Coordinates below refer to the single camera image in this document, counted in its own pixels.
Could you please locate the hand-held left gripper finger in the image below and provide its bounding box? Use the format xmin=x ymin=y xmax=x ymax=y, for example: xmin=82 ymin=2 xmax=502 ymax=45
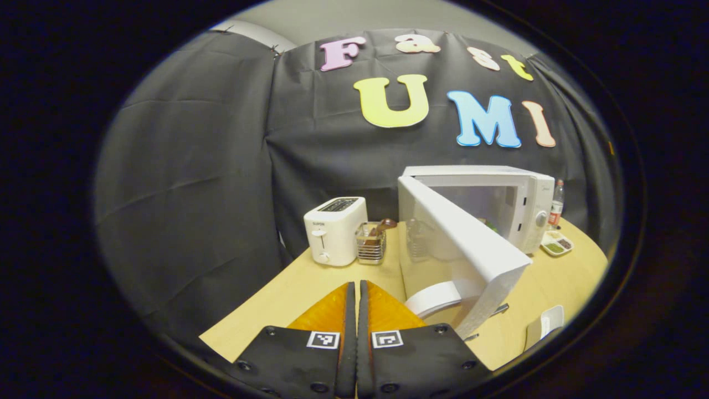
xmin=357 ymin=280 xmax=491 ymax=399
xmin=233 ymin=282 xmax=358 ymax=399

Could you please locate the white microwave oven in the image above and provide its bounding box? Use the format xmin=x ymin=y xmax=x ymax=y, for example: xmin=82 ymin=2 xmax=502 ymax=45
xmin=398 ymin=165 xmax=556 ymax=340

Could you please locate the white toaster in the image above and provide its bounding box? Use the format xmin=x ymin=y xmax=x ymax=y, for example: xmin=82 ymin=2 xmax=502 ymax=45
xmin=304 ymin=197 xmax=368 ymax=267

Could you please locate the brown utensil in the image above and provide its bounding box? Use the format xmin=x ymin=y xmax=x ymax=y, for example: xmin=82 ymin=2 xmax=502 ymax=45
xmin=368 ymin=218 xmax=398 ymax=239

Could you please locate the white rectangular plate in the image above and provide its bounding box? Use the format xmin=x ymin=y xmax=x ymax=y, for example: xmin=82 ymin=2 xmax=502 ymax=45
xmin=523 ymin=305 xmax=564 ymax=351

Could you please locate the white divided tray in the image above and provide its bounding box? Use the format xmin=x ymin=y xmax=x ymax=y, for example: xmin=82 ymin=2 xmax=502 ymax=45
xmin=540 ymin=230 xmax=574 ymax=257

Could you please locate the red label plastic bottle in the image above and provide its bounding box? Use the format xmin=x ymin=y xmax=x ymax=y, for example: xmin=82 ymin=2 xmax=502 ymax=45
xmin=548 ymin=179 xmax=566 ymax=231

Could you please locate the clear wire basket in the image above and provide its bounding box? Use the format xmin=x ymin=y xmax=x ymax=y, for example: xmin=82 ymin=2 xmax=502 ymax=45
xmin=354 ymin=222 xmax=387 ymax=265

